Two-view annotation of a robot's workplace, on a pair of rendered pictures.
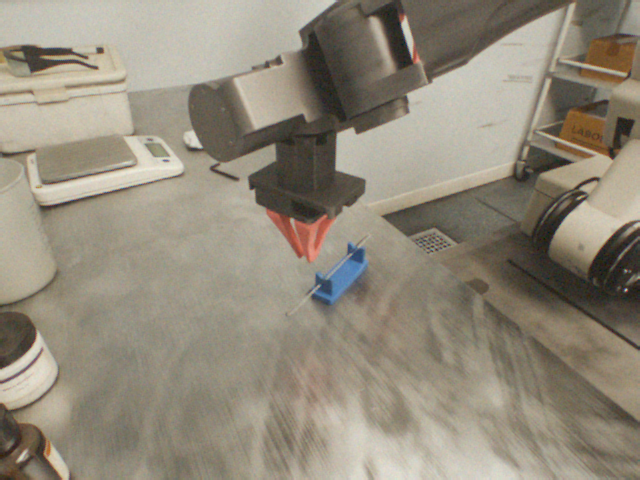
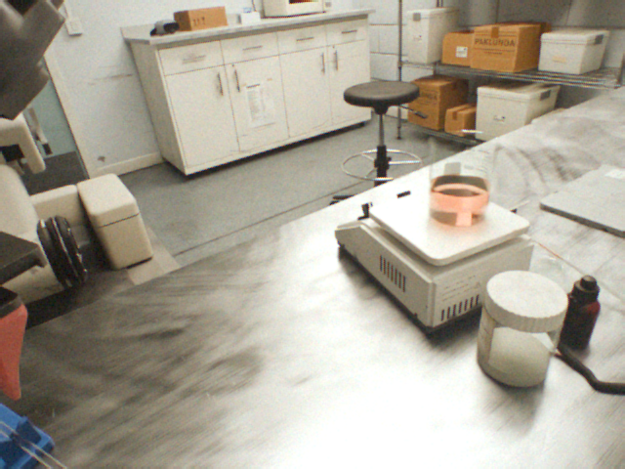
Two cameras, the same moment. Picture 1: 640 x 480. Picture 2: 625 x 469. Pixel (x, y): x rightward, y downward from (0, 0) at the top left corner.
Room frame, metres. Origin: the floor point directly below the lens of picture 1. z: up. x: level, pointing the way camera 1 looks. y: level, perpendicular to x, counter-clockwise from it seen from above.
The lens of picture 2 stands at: (0.17, 0.20, 1.05)
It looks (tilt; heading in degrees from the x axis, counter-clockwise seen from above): 30 degrees down; 266
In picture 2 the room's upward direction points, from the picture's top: 6 degrees counter-clockwise
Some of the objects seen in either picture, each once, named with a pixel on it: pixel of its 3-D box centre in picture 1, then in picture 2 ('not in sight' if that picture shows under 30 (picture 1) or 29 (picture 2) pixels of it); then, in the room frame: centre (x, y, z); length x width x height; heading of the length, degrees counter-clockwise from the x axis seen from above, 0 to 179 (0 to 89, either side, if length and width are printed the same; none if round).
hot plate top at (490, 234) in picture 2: not in sight; (444, 219); (0.01, -0.15, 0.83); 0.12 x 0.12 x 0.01; 18
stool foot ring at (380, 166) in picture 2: not in sight; (381, 164); (-0.32, -1.67, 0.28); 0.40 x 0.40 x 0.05
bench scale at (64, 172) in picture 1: (105, 162); not in sight; (0.76, 0.41, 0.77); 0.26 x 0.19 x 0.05; 122
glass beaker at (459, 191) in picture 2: not in sight; (463, 183); (-0.01, -0.14, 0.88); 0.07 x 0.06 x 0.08; 124
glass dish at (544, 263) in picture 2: not in sight; (540, 261); (-0.11, -0.15, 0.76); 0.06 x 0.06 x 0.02
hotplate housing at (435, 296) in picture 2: not in sight; (426, 242); (0.01, -0.18, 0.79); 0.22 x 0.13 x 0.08; 108
